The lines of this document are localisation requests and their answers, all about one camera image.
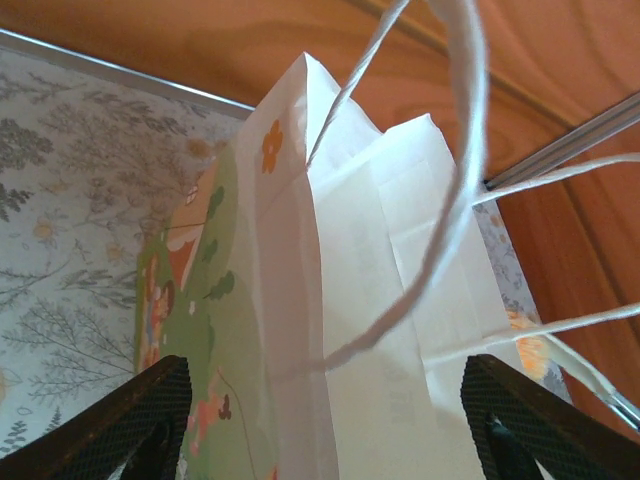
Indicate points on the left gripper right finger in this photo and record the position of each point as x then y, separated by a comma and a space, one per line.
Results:
525, 425

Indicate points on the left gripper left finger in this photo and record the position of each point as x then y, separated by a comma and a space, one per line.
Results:
100, 440

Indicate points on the white printed paper bag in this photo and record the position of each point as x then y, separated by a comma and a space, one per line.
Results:
350, 250

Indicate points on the floral tablecloth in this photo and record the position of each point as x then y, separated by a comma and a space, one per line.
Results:
75, 200

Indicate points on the aluminium frame post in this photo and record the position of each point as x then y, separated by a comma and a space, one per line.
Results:
575, 137

